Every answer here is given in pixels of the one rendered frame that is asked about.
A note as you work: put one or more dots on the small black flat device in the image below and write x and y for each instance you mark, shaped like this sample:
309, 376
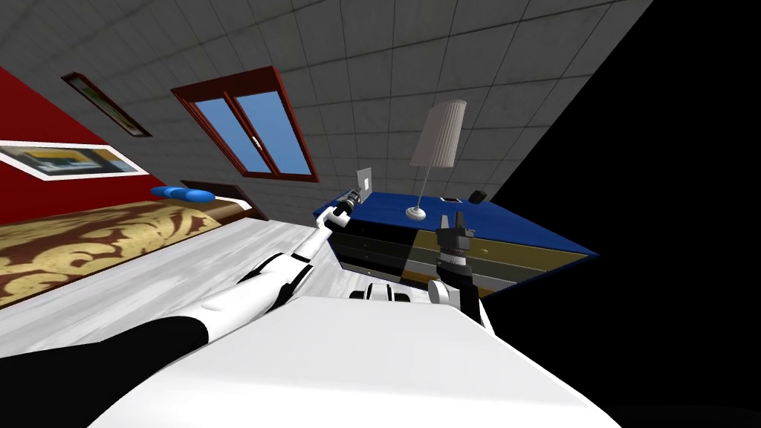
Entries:
450, 200

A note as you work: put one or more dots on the white framed wall picture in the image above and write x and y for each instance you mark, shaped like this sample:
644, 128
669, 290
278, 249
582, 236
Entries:
65, 159

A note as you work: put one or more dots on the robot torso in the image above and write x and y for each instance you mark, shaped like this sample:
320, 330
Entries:
368, 368

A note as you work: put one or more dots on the red framed window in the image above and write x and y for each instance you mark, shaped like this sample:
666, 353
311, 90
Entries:
255, 128

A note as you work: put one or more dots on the small black box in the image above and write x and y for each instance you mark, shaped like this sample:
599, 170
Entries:
477, 196

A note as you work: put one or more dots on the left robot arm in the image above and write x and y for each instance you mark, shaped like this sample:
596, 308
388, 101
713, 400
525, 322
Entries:
250, 294

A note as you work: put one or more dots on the blue top dresser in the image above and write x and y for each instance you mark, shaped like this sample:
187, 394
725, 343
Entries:
511, 229

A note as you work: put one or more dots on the bed with patterned cover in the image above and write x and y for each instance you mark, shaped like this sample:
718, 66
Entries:
89, 244

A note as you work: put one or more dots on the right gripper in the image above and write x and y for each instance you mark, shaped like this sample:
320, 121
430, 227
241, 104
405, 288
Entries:
455, 239

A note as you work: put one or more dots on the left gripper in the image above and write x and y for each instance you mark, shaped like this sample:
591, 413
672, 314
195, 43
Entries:
352, 198

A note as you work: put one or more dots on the grey square frame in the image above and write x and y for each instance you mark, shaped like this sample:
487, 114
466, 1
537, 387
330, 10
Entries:
364, 178

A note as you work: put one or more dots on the dark framed wall picture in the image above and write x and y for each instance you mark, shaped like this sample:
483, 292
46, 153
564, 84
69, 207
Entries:
107, 105

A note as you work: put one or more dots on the white table lamp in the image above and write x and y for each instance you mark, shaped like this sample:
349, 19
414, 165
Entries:
441, 134

